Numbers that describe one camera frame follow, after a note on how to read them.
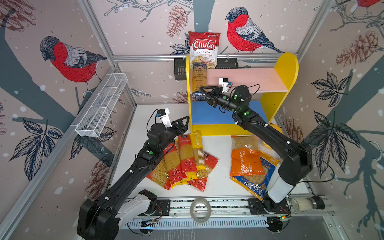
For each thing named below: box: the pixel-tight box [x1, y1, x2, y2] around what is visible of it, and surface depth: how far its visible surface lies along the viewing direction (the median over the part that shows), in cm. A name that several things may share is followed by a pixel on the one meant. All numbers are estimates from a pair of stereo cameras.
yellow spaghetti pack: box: [189, 130, 206, 171], surface depth 89 cm
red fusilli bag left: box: [146, 158, 171, 190], surface depth 81 cm
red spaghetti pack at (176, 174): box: [163, 142, 187, 186], surface depth 80 cm
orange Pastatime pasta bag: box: [230, 135, 266, 177], surface depth 87 cm
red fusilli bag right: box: [187, 151, 219, 192], surface depth 82 cm
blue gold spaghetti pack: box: [191, 62, 208, 102], surface depth 75 cm
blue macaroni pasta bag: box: [230, 150, 280, 202], surface depth 81 cm
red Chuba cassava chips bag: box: [188, 31, 221, 70], surface depth 85 cm
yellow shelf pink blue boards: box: [186, 52, 299, 136], surface depth 77 cm
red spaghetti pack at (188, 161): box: [178, 134, 198, 174], surface depth 85 cm
